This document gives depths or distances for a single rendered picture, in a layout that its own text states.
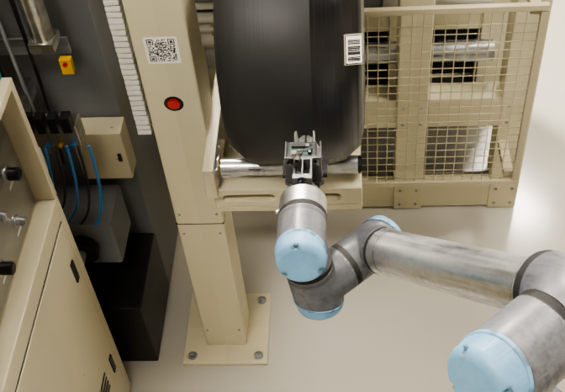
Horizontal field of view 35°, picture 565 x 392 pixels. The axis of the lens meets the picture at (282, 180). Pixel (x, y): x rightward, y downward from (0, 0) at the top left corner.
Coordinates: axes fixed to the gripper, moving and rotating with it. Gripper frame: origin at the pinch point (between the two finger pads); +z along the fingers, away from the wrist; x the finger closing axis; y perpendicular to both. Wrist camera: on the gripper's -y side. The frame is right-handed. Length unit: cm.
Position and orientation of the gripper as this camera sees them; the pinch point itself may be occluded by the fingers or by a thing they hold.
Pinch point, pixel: (306, 142)
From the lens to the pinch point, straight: 184.2
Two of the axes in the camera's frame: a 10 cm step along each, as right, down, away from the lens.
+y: -0.6, -7.6, -6.5
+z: 0.4, -6.5, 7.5
